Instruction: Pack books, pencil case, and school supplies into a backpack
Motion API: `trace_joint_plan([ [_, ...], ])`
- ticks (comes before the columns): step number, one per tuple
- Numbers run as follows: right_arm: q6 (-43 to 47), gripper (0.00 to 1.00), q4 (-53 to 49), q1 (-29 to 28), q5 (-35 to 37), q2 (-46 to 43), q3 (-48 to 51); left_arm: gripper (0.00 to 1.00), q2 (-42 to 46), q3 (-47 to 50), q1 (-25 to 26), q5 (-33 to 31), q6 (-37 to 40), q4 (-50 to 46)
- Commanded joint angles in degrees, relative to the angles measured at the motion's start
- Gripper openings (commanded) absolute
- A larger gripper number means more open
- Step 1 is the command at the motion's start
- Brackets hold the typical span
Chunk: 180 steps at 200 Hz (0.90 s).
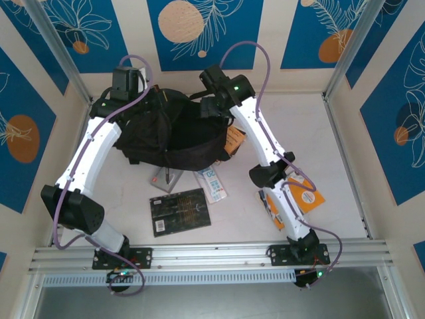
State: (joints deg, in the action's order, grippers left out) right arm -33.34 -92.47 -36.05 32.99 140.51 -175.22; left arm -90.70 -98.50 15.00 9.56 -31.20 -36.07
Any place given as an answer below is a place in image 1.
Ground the orange book with photo cover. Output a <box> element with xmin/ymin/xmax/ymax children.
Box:
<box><xmin>257</xmin><ymin>175</ymin><xmax>326</xmax><ymax>232</ymax></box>

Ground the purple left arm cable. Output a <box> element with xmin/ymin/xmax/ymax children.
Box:
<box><xmin>52</xmin><ymin>54</ymin><xmax>153</xmax><ymax>297</ymax></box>

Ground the aluminium frame post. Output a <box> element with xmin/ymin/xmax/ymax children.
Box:
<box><xmin>323</xmin><ymin>0</ymin><xmax>391</xmax><ymax>100</ymax></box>
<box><xmin>23</xmin><ymin>0</ymin><xmax>96</xmax><ymax>104</ymax></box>

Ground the orange Huckleberry Finn paperback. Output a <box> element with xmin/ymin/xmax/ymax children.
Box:
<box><xmin>224</xmin><ymin>125</ymin><xmax>247</xmax><ymax>157</ymax></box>

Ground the aluminium side rail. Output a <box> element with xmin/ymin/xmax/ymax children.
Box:
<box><xmin>48</xmin><ymin>98</ymin><xmax>97</xmax><ymax>247</ymax></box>
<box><xmin>322</xmin><ymin>93</ymin><xmax>373</xmax><ymax>239</ymax></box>

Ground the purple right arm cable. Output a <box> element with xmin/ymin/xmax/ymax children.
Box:
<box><xmin>220</xmin><ymin>41</ymin><xmax>343</xmax><ymax>288</ymax></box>

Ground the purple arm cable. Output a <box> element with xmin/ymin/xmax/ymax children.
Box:
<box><xmin>220</xmin><ymin>41</ymin><xmax>343</xmax><ymax>288</ymax></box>
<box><xmin>52</xmin><ymin>54</ymin><xmax>153</xmax><ymax>297</ymax></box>

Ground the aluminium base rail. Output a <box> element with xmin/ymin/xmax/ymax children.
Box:
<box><xmin>28</xmin><ymin>239</ymin><xmax>396</xmax><ymax>274</ymax></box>

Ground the black book with gold print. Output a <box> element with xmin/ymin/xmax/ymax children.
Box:
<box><xmin>149</xmin><ymin>188</ymin><xmax>213</xmax><ymax>239</ymax></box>

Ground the black fabric backpack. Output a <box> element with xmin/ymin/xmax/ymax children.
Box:
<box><xmin>98</xmin><ymin>85</ymin><xmax>248</xmax><ymax>172</ymax></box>

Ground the grey case with pen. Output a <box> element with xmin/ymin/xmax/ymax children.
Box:
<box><xmin>150</xmin><ymin>165</ymin><xmax>183</xmax><ymax>194</ymax></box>

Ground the white and blue supply pack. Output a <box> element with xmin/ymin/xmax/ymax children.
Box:
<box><xmin>194</xmin><ymin>165</ymin><xmax>228</xmax><ymax>204</ymax></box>

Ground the white slotted cable duct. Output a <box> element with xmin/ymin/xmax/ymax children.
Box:
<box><xmin>42</xmin><ymin>268</ymin><xmax>297</xmax><ymax>288</ymax></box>

